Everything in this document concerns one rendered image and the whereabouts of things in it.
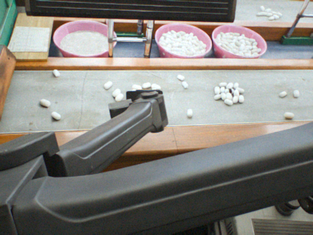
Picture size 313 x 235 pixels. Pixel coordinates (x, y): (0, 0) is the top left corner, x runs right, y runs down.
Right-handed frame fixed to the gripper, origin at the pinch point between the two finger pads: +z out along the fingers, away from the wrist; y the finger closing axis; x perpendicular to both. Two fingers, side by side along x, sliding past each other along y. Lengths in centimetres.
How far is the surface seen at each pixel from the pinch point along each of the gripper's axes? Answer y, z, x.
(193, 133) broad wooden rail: -17.8, 1.9, 12.3
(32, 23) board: 41, 48, -28
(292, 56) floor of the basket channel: -87, 52, -15
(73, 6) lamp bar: 18.9, 0.0, -26.4
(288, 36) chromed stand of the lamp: -88, 57, -25
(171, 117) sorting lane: -12.2, 10.8, 8.2
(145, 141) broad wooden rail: -1.1, -0.4, 13.7
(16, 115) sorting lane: 40.0, 11.8, 6.3
